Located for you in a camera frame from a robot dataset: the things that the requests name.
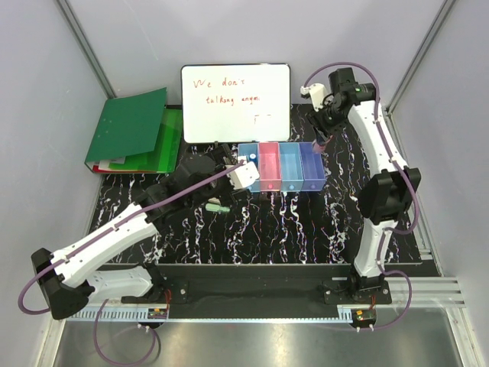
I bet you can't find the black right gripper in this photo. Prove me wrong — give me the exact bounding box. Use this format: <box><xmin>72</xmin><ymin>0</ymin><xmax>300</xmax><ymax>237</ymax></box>
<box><xmin>305</xmin><ymin>99</ymin><xmax>348</xmax><ymax>144</ymax></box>

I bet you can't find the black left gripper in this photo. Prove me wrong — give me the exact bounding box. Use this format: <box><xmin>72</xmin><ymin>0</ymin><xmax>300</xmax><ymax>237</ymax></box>
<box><xmin>188</xmin><ymin>145</ymin><xmax>252</xmax><ymax>210</ymax></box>

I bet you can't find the purple plastic bin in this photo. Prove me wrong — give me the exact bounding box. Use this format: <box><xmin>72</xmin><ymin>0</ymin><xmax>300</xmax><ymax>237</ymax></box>
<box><xmin>299</xmin><ymin>142</ymin><xmax>325</xmax><ymax>191</ymax></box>

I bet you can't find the light blue bin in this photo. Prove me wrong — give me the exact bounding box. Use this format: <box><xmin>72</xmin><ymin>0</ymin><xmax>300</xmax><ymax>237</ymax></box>
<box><xmin>238</xmin><ymin>143</ymin><xmax>261</xmax><ymax>193</ymax></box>
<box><xmin>279</xmin><ymin>142</ymin><xmax>304</xmax><ymax>192</ymax></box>

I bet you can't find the pink plastic bin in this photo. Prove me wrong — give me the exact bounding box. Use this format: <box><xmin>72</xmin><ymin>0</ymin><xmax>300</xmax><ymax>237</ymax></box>
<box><xmin>258</xmin><ymin>142</ymin><xmax>281</xmax><ymax>192</ymax></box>

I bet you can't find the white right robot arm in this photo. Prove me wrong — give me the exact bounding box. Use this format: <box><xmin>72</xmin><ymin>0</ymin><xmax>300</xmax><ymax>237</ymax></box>
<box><xmin>300</xmin><ymin>62</ymin><xmax>421</xmax><ymax>303</ymax></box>

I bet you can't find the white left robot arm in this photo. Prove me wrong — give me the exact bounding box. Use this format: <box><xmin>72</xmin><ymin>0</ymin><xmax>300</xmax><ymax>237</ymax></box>
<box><xmin>18</xmin><ymin>144</ymin><xmax>259</xmax><ymax>320</ymax></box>

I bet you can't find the green translucent file folder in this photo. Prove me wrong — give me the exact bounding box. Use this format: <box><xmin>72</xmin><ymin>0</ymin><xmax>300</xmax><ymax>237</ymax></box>
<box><xmin>108</xmin><ymin>109</ymin><xmax>183</xmax><ymax>174</ymax></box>

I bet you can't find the green highlighter pen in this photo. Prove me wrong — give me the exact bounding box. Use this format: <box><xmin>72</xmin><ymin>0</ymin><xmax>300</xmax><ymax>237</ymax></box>
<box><xmin>205</xmin><ymin>203</ymin><xmax>230</xmax><ymax>214</ymax></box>

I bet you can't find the white dry-erase board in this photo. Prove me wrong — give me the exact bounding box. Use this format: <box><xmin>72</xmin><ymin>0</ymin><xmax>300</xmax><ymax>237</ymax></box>
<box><xmin>180</xmin><ymin>63</ymin><xmax>291</xmax><ymax>144</ymax></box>

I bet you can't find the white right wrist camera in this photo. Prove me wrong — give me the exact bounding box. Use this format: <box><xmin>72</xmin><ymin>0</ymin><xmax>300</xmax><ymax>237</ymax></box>
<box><xmin>300</xmin><ymin>83</ymin><xmax>329</xmax><ymax>112</ymax></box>

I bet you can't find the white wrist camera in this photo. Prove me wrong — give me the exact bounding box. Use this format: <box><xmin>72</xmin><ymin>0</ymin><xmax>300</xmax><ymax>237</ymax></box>
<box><xmin>300</xmin><ymin>83</ymin><xmax>329</xmax><ymax>112</ymax></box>
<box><xmin>227</xmin><ymin>156</ymin><xmax>260</xmax><ymax>190</ymax></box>

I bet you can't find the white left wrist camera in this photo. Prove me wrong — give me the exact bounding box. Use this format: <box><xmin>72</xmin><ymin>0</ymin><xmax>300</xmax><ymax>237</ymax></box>
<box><xmin>227</xmin><ymin>156</ymin><xmax>260</xmax><ymax>190</ymax></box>

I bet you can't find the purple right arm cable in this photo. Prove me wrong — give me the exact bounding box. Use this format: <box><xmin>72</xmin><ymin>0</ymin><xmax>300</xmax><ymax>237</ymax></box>
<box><xmin>303</xmin><ymin>62</ymin><xmax>418</xmax><ymax>333</ymax></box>

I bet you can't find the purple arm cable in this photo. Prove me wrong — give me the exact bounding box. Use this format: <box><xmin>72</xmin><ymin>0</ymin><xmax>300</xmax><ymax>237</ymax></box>
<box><xmin>303</xmin><ymin>62</ymin><xmax>418</xmax><ymax>333</ymax></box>
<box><xmin>18</xmin><ymin>158</ymin><xmax>248</xmax><ymax>364</ymax></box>

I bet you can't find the green ring binder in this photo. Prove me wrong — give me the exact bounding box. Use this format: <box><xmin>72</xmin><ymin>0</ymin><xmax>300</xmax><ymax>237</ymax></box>
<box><xmin>85</xmin><ymin>87</ymin><xmax>167</xmax><ymax>173</ymax></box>

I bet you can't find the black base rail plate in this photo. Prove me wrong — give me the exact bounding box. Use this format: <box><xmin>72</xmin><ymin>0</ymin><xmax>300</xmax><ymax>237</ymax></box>
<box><xmin>120</xmin><ymin>262</ymin><xmax>393</xmax><ymax>320</ymax></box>

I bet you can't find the aluminium frame rail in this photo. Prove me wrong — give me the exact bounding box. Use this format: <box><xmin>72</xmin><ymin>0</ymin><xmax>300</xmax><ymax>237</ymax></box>
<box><xmin>65</xmin><ymin>278</ymin><xmax>465</xmax><ymax>328</ymax></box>

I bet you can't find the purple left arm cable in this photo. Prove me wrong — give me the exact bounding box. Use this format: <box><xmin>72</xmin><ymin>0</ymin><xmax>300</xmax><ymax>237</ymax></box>
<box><xmin>18</xmin><ymin>158</ymin><xmax>248</xmax><ymax>364</ymax></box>

